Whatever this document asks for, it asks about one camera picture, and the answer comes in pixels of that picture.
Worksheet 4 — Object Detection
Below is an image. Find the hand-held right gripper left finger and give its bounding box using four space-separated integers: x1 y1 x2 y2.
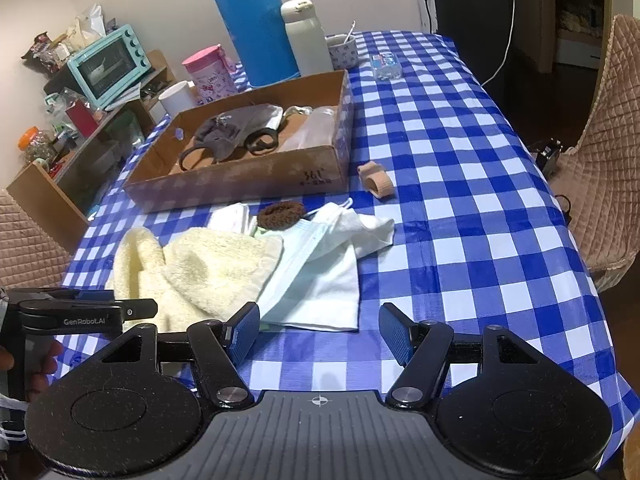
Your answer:
102 302 261 409

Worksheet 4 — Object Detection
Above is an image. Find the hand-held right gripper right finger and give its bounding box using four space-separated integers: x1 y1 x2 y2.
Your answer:
378 302 542 411

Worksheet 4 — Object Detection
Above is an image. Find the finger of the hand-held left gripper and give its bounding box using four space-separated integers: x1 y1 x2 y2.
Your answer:
20 298 159 322
1 287 117 307

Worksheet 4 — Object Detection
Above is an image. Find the yellow towel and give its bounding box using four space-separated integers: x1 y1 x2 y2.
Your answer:
111 226 285 334

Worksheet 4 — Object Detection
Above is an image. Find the white cloth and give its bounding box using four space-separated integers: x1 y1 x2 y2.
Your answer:
270 209 396 332

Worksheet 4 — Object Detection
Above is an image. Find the blue face mask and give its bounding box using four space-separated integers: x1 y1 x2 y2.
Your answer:
257 205 352 327

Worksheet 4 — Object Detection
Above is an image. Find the white gauze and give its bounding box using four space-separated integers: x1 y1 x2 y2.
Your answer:
207 203 262 236

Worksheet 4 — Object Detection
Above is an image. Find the brown scrunchie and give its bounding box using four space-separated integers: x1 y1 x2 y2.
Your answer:
256 203 303 232

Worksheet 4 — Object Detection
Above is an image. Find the cardboard box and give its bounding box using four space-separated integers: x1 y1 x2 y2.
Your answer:
122 69 355 214

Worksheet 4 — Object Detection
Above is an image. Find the person's left hand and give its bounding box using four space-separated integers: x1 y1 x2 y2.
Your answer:
26 339 64 403

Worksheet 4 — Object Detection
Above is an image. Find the beige quilted chair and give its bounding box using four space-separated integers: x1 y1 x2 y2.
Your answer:
0 189 77 292
556 14 640 294

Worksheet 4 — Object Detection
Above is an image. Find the blue checked tablecloth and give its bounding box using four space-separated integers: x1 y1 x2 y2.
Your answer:
59 30 637 466

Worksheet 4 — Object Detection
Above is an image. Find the wooden shelf unit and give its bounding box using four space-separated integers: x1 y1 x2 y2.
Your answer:
7 50 177 257

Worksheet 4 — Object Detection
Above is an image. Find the orange lid jar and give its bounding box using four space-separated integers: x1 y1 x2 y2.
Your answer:
19 126 55 166

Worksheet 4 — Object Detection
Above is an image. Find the red box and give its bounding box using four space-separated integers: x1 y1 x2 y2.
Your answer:
65 100 99 136

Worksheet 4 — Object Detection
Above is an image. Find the grey brown cloth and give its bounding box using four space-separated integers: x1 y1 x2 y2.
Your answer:
192 104 287 162

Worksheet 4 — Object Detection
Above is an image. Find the white mug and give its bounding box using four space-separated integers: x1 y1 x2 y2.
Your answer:
158 81 199 116

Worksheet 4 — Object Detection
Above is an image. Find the clear plastic bag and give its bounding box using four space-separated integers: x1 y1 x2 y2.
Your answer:
289 106 339 152

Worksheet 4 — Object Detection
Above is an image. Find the turquoise toaster oven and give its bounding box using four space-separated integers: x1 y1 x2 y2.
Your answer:
67 25 153 110

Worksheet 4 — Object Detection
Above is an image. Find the black charger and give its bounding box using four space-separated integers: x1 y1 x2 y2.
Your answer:
531 139 567 177

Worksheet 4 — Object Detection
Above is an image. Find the pink cartoon cup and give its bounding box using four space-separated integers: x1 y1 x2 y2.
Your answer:
181 45 240 106

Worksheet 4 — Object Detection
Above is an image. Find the pile of snack bags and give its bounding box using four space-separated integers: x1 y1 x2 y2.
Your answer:
21 4 119 74

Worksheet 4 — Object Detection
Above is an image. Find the clear tissue packet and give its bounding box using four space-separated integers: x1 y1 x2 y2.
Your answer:
371 52 404 81

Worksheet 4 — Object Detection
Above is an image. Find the white insulated bottle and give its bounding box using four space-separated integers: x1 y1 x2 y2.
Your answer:
280 0 335 79

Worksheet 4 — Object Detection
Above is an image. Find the blue thermos flask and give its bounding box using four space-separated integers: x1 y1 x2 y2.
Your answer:
207 0 304 89

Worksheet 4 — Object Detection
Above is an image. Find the black appliance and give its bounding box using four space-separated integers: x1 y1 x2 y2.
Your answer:
430 0 544 82

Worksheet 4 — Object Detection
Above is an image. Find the white cable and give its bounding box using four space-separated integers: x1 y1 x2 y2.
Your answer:
480 0 519 89

